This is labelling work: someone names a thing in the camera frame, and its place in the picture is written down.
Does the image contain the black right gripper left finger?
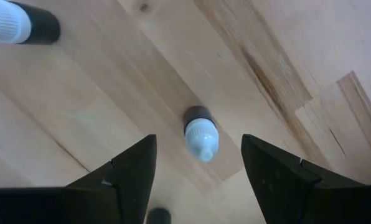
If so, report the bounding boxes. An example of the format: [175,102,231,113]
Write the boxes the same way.
[0,134,157,224]

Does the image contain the small green dropper bottle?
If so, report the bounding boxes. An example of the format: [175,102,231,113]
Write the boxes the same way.
[0,0,61,45]

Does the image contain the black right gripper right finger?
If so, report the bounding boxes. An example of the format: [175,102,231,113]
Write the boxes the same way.
[240,133,371,224]

